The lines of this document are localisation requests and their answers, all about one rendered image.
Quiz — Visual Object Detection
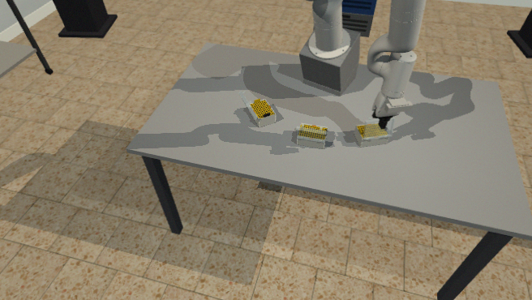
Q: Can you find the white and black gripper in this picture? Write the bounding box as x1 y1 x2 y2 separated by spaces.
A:
372 91 400 129

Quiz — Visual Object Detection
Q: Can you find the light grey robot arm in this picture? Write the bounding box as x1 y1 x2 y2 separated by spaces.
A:
307 0 426 114

